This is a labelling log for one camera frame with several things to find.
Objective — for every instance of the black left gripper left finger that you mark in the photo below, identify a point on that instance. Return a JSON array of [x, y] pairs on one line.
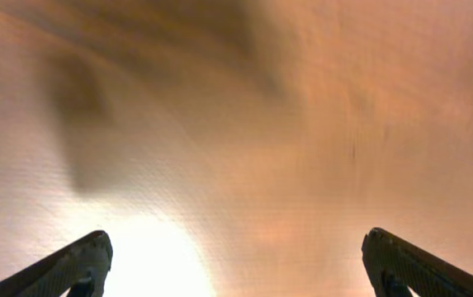
[[78, 269]]

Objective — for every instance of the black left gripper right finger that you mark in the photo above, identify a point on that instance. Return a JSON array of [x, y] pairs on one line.
[[396, 267]]

